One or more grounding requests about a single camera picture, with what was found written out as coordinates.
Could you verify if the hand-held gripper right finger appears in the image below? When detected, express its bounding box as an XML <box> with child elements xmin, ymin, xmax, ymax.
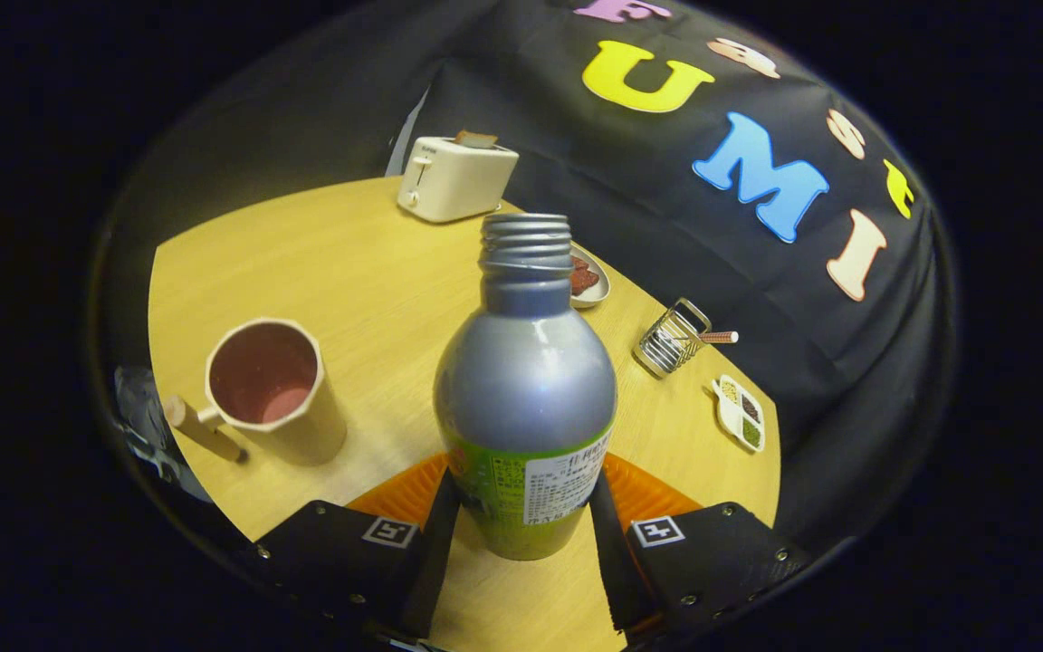
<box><xmin>589</xmin><ymin>455</ymin><xmax>812</xmax><ymax>644</ymax></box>

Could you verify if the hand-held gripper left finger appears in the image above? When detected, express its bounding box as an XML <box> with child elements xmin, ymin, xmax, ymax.
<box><xmin>250</xmin><ymin>453</ymin><xmax>464</xmax><ymax>639</ymax></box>

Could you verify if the beige cup with wooden handle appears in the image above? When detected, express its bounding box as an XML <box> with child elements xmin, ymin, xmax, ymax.
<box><xmin>164</xmin><ymin>317</ymin><xmax>349</xmax><ymax>467</ymax></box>

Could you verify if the silver bottle with green label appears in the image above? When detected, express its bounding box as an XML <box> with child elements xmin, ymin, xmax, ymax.
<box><xmin>433</xmin><ymin>213</ymin><xmax>618</xmax><ymax>561</ymax></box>

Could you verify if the white divided seed dish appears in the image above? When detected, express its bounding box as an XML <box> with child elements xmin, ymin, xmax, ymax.
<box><xmin>712</xmin><ymin>374</ymin><xmax>767</xmax><ymax>454</ymax></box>

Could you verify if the white oval plate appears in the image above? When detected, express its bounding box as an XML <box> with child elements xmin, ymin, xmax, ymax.
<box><xmin>569</xmin><ymin>243</ymin><xmax>612</xmax><ymax>310</ymax></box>

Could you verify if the wooden table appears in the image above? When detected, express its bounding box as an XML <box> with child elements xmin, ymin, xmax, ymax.
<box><xmin>148</xmin><ymin>177</ymin><xmax>782</xmax><ymax>652</ymax></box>

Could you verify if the black backdrop cloth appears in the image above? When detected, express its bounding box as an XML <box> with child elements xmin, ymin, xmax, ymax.
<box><xmin>114</xmin><ymin>0</ymin><xmax>952</xmax><ymax>544</ymax></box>

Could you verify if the white toaster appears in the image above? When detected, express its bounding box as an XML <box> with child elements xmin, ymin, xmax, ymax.
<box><xmin>397</xmin><ymin>136</ymin><xmax>520</xmax><ymax>224</ymax></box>

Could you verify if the wire basket holder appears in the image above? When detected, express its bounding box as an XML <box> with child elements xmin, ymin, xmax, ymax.
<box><xmin>633</xmin><ymin>298</ymin><xmax>713</xmax><ymax>379</ymax></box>

